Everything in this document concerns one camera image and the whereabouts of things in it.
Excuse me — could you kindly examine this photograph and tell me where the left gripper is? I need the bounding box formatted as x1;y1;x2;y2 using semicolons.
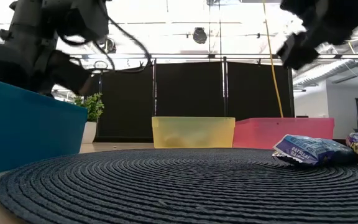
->
0;0;95;96

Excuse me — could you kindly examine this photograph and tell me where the yellow translucent plastic bin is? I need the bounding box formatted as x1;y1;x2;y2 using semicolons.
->
151;116;236;149

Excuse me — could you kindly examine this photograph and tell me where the black partition panel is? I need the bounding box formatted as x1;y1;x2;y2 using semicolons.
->
94;63;155;143
226;62;295;119
155;62;225;118

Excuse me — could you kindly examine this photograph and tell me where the black overhead frame bar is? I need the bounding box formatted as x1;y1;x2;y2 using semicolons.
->
69;53;358;60

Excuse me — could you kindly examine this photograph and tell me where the small plant in white pot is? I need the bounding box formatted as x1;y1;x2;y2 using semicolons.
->
72;92;106;145

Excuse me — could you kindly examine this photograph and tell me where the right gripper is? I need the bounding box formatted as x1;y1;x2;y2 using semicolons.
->
276;0;356;71

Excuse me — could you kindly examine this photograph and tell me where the blue plastic bin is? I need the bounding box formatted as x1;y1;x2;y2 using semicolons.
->
0;75;88;177

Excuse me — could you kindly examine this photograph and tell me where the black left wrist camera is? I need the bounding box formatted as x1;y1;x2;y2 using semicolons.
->
56;0;111;43

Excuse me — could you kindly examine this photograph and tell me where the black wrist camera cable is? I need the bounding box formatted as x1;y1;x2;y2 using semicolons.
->
57;0;154;75

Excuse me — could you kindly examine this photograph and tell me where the round dark woven placemat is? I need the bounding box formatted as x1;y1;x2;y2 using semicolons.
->
0;147;358;224

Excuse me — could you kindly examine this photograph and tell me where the black round ceiling fixture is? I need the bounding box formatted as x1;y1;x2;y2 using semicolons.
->
192;27;208;45

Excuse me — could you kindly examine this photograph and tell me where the yellow hanging cable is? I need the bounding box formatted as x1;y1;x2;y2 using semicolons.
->
262;0;285;119

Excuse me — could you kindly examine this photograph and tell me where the pink translucent plastic bin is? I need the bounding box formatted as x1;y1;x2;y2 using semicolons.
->
232;117;336;151

